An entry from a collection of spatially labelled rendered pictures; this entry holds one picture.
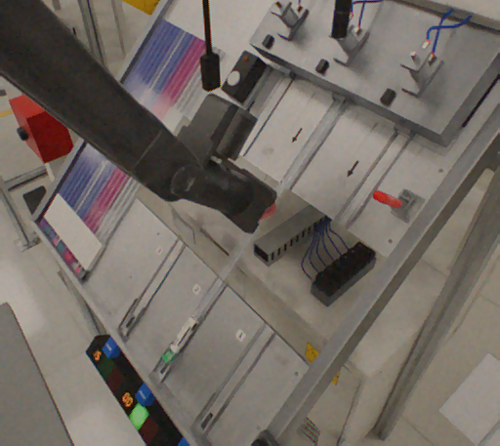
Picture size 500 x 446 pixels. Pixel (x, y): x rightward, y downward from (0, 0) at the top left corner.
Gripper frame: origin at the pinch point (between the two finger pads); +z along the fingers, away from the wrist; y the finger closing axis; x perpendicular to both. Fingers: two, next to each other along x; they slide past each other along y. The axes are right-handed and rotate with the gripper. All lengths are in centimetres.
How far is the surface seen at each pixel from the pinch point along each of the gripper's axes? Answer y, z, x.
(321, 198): -6.3, 0.9, -5.7
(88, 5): 121, 27, -14
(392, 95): -9.3, -5.4, -21.5
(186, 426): -9.9, -1.6, 32.8
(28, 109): 83, 6, 19
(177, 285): 6.8, 0.7, 19.9
